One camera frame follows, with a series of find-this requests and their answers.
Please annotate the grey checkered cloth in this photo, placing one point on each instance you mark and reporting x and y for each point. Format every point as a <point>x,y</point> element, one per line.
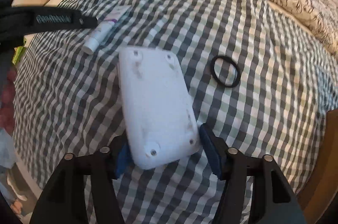
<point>237,134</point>

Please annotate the cardboard box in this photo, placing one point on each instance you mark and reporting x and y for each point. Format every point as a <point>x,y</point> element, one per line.
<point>324,160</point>

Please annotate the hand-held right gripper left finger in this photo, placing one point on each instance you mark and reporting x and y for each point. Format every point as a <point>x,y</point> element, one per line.
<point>121,163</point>

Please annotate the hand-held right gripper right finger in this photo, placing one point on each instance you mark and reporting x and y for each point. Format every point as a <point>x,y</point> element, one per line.
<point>211,152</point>

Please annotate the pale blue cloth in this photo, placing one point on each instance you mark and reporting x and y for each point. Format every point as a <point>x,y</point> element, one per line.
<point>6,147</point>

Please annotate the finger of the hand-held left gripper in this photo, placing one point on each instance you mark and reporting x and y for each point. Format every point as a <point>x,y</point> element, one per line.
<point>52,19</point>

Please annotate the white plastic device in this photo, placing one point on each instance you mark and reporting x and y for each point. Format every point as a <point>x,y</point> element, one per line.
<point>158,107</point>

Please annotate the white cosmetic tube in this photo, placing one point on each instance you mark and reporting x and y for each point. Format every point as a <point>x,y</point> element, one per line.
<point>101,31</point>

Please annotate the green snack packet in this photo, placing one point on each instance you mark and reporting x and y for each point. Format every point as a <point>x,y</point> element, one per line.
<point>19,55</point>

